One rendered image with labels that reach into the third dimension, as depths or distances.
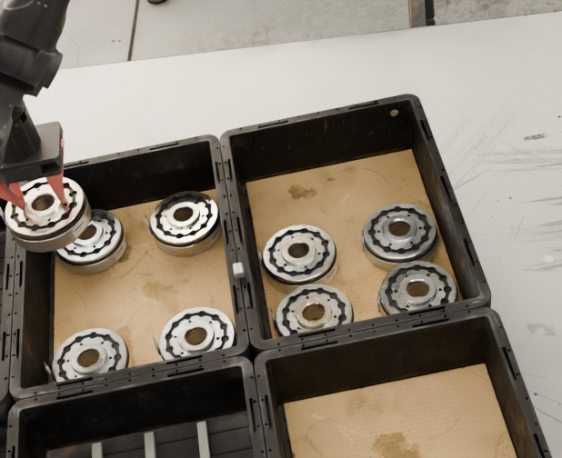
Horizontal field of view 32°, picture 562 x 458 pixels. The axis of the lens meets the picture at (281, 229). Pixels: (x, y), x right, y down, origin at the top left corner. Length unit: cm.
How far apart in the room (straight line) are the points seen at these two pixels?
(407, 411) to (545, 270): 40
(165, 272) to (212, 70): 62
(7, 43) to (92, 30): 229
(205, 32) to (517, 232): 183
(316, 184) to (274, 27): 172
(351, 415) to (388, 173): 42
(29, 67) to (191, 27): 219
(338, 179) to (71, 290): 43
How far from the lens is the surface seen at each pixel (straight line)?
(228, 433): 125
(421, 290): 133
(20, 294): 134
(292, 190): 148
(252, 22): 321
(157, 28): 328
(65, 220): 123
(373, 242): 136
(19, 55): 107
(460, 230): 128
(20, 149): 117
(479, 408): 124
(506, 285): 151
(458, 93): 181
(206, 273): 141
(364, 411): 124
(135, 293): 141
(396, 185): 147
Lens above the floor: 190
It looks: 48 degrees down
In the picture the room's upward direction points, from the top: 12 degrees counter-clockwise
